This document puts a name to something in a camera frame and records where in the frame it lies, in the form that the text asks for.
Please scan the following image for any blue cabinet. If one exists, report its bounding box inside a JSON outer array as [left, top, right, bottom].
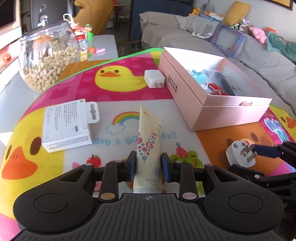
[[129, 0, 195, 44]]

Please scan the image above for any white round plug adapter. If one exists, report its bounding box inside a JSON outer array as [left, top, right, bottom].
[[225, 140, 258, 168]]

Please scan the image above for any green toy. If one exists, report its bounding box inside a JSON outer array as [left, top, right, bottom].
[[84, 24, 95, 44]]

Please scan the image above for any pink plush toy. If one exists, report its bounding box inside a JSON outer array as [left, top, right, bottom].
[[251, 27, 267, 43]]

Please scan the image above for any white square charger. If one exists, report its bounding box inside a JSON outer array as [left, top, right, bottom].
[[144, 70, 165, 89]]

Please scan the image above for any cream cosmetic tube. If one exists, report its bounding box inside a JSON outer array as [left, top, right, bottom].
[[133, 105, 162, 194]]

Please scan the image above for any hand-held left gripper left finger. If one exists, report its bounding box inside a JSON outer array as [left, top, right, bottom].
[[59, 151, 137, 204]]

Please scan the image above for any teal oval case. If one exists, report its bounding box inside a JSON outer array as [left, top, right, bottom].
[[194, 74, 208, 85]]

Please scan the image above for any white packaging box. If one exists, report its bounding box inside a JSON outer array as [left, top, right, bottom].
[[42, 99, 100, 153]]

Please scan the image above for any pink cardboard box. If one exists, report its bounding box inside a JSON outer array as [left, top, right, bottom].
[[158, 47, 273, 132]]

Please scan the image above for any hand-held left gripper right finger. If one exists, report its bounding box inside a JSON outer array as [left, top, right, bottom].
[[161, 152, 238, 202]]

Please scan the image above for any teal blanket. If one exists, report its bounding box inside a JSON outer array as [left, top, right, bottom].
[[266, 31, 296, 63]]

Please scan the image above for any yellow cushion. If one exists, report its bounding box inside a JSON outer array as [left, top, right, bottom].
[[222, 1, 251, 26]]

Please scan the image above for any colourful cartoon play mat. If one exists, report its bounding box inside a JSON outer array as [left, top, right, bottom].
[[0, 47, 296, 241]]

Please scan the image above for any clear plastic bag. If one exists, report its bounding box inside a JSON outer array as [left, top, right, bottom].
[[203, 68, 223, 84]]

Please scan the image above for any television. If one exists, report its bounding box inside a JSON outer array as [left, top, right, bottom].
[[0, 0, 16, 28]]

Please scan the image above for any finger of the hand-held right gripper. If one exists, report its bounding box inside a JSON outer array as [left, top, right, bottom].
[[253, 141, 296, 163], [229, 164, 280, 186]]

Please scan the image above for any wide picture frame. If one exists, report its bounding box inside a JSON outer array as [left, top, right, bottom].
[[264, 0, 294, 10]]

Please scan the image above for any white plastic bag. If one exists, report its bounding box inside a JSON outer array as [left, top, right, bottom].
[[63, 13, 75, 26]]

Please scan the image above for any red lighter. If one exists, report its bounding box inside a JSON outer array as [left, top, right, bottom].
[[208, 82, 228, 95]]

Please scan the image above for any bunny plush toy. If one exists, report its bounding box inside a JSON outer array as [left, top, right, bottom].
[[239, 20, 252, 33]]

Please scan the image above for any small red-capped bottle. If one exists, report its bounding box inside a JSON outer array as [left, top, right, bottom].
[[74, 32, 89, 62]]

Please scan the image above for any grey covered sofa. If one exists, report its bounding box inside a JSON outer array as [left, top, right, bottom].
[[139, 11, 296, 116]]

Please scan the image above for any purple window box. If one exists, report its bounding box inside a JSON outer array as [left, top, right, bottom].
[[209, 23, 246, 58]]

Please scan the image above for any glass jar of peanuts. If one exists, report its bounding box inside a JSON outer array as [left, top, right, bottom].
[[19, 16, 81, 93]]

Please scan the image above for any yellow plush chair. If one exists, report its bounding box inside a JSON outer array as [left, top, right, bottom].
[[74, 0, 114, 29]]

